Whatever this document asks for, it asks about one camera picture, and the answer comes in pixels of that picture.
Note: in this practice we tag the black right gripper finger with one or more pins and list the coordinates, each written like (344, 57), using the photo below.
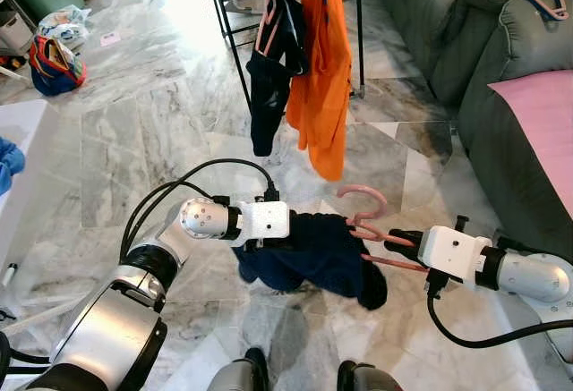
(396, 235)
(396, 246)

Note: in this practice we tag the navy blue garment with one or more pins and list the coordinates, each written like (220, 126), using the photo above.
(313, 252)

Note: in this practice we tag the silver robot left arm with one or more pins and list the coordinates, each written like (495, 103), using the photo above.
(116, 328)

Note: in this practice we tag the black shirt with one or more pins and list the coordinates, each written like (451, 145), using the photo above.
(269, 96)

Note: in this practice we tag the pink flat sheet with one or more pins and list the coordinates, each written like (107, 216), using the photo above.
(542, 131)

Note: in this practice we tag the orange shirt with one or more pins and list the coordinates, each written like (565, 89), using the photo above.
(322, 78)

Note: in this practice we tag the black metal clothes rack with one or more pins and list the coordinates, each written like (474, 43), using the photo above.
(235, 60)

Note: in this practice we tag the dark green sofa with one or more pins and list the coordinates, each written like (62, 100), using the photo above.
(474, 60)

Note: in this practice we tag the pink card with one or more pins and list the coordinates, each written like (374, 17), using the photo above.
(110, 39)

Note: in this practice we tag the blue shirt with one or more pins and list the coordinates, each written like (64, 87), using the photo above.
(9, 167)

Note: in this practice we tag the blue red backpack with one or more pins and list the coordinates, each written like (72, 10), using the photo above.
(55, 69)

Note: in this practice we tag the white blue plastic pack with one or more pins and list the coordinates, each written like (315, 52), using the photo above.
(64, 24)

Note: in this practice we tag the white storage bin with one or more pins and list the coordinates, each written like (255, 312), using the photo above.
(13, 33)

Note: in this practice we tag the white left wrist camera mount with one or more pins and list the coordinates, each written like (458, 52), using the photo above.
(264, 221)

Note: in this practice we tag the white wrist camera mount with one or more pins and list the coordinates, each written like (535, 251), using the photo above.
(452, 252)
(264, 221)

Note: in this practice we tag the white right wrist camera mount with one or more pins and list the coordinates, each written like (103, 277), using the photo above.
(452, 252)

